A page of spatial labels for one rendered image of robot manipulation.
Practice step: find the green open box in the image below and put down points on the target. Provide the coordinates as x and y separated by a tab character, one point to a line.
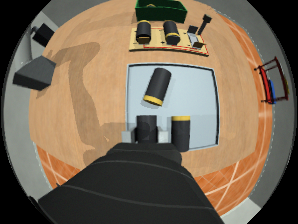
161	11

